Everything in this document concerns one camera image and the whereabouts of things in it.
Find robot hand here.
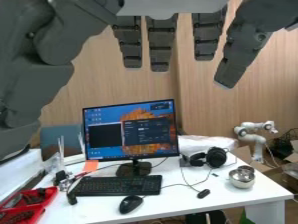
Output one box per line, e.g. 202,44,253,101
0,0,298,162

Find blue chair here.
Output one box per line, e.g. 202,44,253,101
38,124,86,158

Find computer screen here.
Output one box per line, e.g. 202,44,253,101
81,98,181,178

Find orange paper note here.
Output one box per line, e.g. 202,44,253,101
81,159,100,173

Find red tray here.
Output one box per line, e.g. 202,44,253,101
0,205,46,224
0,185,60,215

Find black keyboard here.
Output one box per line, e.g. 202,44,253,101
69,174,165,198

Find small black device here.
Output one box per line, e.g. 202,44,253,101
65,191,80,206

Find white plastic bag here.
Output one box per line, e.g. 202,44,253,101
175,134,239,158

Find black mouse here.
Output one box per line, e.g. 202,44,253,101
117,194,146,216

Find black headphones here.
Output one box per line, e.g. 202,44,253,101
181,146,231,170

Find white desk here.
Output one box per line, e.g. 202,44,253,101
0,148,295,224

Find small white jointed device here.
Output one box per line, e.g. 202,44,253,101
233,120,281,165

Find small black oval plug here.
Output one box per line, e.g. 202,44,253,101
195,188,213,200

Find metal bowl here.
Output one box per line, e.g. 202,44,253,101
227,165,258,190

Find cardboard box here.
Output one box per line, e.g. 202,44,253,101
261,146,298,195

